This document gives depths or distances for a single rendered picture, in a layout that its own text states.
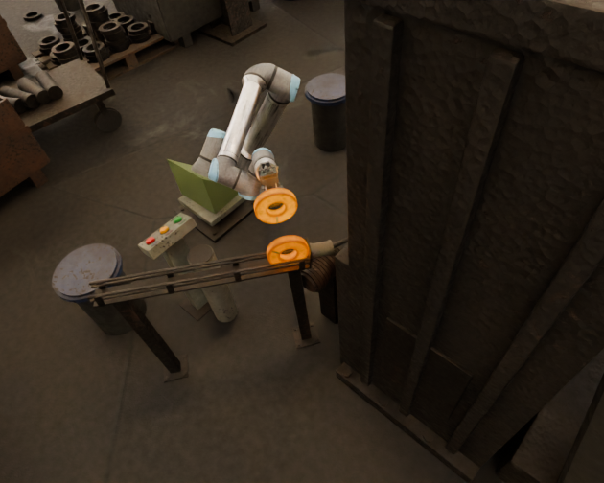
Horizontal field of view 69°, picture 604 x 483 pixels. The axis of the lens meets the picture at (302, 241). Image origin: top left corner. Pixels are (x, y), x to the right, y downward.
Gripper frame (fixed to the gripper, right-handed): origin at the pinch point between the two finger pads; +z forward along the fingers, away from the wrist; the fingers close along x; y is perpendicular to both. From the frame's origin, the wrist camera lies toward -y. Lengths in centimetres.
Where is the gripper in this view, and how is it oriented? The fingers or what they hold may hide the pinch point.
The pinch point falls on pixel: (274, 202)
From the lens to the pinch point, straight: 158.5
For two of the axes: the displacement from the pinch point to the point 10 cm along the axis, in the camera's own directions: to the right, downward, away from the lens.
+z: 1.8, 5.6, -8.1
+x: 9.7, -2.3, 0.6
